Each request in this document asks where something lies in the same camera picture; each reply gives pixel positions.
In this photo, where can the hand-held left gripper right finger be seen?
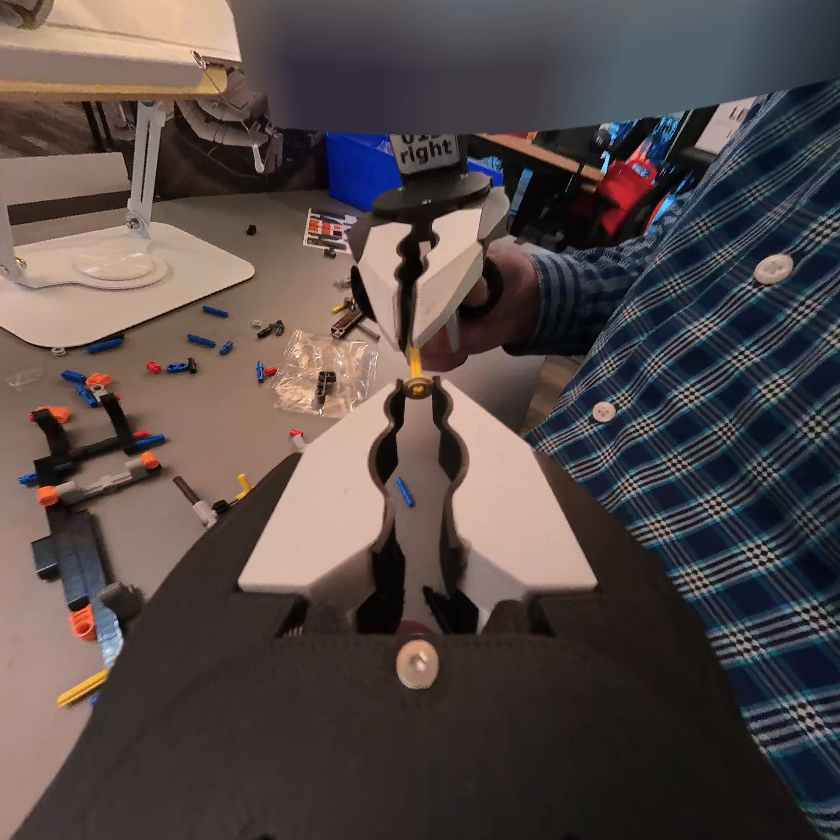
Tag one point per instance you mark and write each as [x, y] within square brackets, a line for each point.
[525, 525]

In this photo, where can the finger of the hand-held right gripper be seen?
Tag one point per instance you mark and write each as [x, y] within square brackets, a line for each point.
[453, 262]
[377, 282]

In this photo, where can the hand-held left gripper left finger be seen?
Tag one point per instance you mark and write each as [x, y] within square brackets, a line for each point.
[308, 525]

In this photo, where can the yellow lego axle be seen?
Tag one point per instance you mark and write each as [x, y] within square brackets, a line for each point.
[415, 361]

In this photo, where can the tan lego gear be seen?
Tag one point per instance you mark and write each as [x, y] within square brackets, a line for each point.
[426, 388]

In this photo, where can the person's right forearm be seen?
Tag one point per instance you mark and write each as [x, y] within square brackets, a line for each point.
[590, 289]

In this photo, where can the black lego connector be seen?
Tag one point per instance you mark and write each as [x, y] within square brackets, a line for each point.
[270, 329]

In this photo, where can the blue lego cross connector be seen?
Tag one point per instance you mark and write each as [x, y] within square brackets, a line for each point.
[177, 367]

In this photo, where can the dark printed lego box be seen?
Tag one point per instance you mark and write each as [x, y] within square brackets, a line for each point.
[210, 151]

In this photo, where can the black lego beam assembly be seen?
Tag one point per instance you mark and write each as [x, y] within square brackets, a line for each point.
[85, 544]

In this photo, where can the orange lego connector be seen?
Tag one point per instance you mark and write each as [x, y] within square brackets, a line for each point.
[58, 414]
[98, 379]

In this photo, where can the blue lego axle connector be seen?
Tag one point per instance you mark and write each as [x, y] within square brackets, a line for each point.
[73, 377]

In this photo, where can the person's right hand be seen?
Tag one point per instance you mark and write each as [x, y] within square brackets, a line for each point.
[518, 302]

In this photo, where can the dark liftarm with yellow pin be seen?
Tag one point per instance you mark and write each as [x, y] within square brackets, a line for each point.
[348, 321]

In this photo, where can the sticker sheet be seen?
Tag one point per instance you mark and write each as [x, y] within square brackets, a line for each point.
[330, 229]

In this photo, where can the blue storage bin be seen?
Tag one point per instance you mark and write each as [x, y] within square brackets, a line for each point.
[354, 170]

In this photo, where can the grey axle with red bush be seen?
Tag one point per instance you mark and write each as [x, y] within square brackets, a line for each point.
[298, 438]

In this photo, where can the clear plastic parts bag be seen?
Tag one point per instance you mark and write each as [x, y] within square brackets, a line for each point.
[328, 354]

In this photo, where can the black axle connector assembly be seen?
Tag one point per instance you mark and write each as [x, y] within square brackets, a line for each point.
[197, 502]

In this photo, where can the short black angled beam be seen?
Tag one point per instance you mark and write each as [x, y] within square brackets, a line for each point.
[324, 384]

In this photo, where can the person's plaid shirt torso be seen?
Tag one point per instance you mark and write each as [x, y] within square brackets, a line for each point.
[722, 459]

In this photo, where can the white printed sign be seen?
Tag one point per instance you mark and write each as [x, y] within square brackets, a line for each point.
[728, 128]

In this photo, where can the clear plastic scrap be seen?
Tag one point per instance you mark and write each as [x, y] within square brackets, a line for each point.
[23, 378]

